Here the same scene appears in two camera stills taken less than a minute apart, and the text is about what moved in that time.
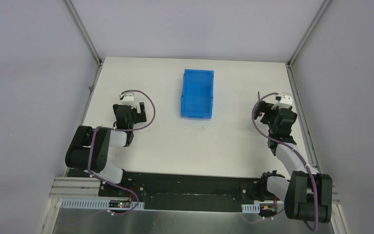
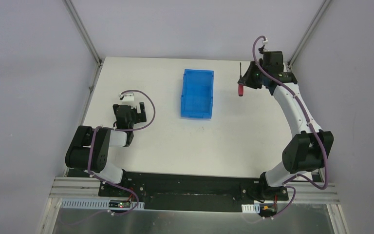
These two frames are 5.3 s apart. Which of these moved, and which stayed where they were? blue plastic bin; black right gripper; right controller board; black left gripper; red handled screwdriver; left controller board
Moved: black right gripper; red handled screwdriver
Stayed: blue plastic bin; right controller board; left controller board; black left gripper
